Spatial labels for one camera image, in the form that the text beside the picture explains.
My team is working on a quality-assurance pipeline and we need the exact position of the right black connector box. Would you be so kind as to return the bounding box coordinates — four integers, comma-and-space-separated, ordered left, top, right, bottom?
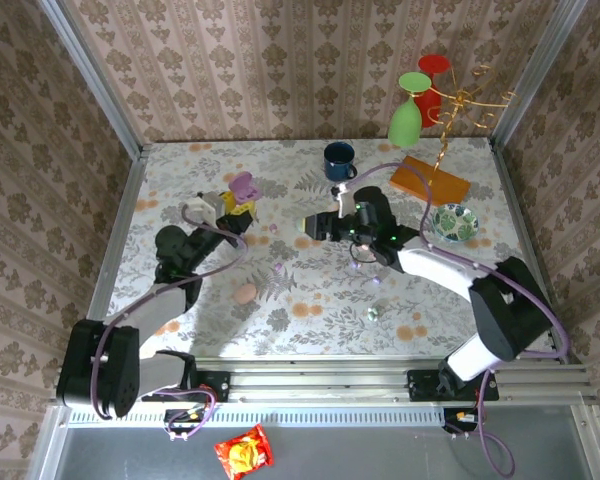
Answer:
442, 407, 482, 435

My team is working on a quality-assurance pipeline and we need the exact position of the purple toy cup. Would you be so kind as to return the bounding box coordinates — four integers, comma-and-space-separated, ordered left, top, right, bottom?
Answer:
228, 171, 260, 204

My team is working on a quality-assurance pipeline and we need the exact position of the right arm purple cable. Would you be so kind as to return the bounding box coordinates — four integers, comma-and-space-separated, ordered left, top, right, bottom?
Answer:
347, 162, 571, 479

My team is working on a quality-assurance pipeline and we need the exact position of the dark blue enamel mug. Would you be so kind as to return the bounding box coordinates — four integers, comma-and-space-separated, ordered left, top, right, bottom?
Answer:
322, 141, 359, 184

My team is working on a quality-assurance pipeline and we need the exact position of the white slotted cable duct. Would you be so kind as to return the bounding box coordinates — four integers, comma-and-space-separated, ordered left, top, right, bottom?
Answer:
67, 405, 484, 427

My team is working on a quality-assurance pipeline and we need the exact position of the red orange snack bag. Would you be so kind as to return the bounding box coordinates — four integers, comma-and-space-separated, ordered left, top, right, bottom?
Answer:
213, 423, 275, 480

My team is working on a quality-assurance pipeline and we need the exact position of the red plastic wine glass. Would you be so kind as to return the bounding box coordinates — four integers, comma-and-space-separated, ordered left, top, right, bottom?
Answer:
413, 53, 452, 130

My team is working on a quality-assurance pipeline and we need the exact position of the right aluminium table side rail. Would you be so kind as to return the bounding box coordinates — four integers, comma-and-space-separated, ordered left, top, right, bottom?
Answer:
488, 138, 581, 364

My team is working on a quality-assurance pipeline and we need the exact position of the leaf pattern bowl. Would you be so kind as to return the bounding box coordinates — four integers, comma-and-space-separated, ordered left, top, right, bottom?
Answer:
431, 202, 481, 245

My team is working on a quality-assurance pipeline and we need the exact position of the gold wire glass rack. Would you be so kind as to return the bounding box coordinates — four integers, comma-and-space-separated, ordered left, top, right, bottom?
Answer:
388, 63, 521, 205

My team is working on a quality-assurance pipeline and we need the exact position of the left black connector box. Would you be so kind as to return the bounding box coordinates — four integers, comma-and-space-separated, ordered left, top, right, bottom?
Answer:
163, 408, 207, 435

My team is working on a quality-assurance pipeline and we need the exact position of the black connector box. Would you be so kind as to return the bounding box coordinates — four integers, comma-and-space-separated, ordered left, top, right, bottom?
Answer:
163, 408, 207, 435
442, 407, 482, 435

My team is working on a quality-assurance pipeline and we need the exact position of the aluminium frame post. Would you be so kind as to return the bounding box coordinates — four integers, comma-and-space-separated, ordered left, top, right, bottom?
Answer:
35, 0, 149, 160
488, 0, 590, 147

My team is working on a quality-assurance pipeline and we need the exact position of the left aluminium table side rail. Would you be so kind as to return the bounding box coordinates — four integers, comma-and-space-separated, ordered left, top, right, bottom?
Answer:
86, 143, 150, 324

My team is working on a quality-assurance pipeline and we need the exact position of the right aluminium frame post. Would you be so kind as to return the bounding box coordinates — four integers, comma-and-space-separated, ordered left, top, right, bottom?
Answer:
488, 0, 590, 147

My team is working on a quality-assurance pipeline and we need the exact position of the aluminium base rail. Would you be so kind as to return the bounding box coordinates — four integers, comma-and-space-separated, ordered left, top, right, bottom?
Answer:
49, 355, 600, 407

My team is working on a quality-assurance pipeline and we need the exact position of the green plastic wine glass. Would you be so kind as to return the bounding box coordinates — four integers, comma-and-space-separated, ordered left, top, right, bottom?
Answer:
387, 71, 433, 149

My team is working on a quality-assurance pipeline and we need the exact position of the aluminium table side rail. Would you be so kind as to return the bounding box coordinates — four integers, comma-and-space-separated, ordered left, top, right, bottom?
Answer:
86, 143, 150, 324
488, 138, 581, 364

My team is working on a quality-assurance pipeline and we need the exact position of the left aluminium frame post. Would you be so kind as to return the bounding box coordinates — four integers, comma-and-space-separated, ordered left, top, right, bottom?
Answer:
35, 0, 149, 160

